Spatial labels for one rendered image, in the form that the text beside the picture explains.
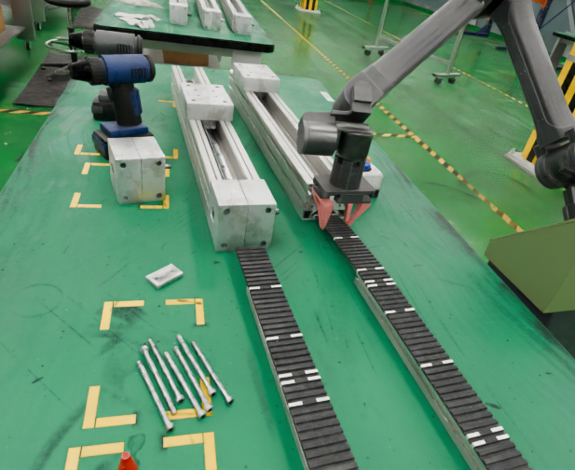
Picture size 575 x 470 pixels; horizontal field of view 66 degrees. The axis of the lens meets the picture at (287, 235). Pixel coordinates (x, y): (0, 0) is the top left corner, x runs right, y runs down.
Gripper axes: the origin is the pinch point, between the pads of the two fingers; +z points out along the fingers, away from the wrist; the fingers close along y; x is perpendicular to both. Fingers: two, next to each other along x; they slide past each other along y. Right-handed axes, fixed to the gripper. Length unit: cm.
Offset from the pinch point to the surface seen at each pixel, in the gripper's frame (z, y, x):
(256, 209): -6.2, 17.4, 3.7
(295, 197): -0.4, 4.9, -10.0
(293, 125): -5.8, -2.4, -37.3
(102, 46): -17, 43, -57
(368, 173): -3.8, -13.4, -14.1
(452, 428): 1.3, 1.9, 43.2
